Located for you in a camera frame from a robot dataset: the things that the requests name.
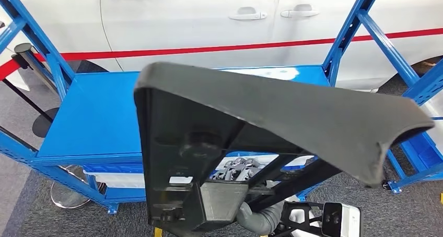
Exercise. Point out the white car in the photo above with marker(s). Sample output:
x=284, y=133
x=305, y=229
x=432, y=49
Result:
x=190, y=21

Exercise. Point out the blue plastic crate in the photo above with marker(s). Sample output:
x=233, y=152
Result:
x=424, y=156
x=114, y=168

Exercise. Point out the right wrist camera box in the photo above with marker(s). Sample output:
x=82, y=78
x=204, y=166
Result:
x=342, y=220

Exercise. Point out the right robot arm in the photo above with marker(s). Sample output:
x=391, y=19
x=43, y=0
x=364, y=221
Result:
x=259, y=220

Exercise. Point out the black-topped barrier stanchion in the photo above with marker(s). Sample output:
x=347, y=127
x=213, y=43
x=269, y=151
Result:
x=22, y=48

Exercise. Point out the red barrier belt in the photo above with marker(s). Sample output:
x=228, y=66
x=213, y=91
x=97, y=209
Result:
x=173, y=51

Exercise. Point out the blue metal shelf rack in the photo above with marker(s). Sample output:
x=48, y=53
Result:
x=97, y=118

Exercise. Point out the black plastic plate holder part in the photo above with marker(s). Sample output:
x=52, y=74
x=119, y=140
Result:
x=277, y=104

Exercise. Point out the thin black post, disc base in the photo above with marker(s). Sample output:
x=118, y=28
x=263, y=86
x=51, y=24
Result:
x=45, y=124

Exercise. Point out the blue wheeled shelf rack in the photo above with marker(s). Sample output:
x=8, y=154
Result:
x=415, y=179

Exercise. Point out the chrome stanchion with round base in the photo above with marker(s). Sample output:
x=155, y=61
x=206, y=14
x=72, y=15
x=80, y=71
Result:
x=64, y=197

